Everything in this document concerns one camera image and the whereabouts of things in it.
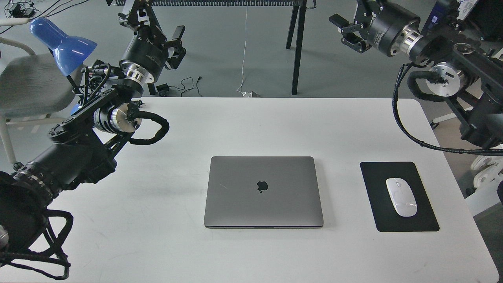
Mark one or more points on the grey laptop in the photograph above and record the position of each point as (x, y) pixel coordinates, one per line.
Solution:
(263, 192)

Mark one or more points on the black power adapter with cable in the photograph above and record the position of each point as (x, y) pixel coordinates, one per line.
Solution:
(187, 84)

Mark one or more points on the blue desk lamp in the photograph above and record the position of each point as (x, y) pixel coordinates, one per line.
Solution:
(69, 52)

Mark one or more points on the grey white chair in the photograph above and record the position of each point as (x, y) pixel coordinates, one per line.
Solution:
(32, 89)

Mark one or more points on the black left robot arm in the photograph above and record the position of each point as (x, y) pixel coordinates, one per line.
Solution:
(85, 144)

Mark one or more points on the black mouse pad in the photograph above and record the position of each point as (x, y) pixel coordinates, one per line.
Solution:
(386, 219)

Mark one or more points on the cardboard box with print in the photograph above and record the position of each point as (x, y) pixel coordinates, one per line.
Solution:
(465, 7)

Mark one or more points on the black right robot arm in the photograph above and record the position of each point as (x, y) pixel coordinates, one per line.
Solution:
(444, 66)

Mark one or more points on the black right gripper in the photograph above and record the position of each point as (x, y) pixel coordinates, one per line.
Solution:
(379, 23)

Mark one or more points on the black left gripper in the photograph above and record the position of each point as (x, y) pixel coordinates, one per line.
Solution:
(149, 51)

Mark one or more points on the white computer mouse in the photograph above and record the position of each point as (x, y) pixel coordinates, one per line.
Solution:
(402, 197)

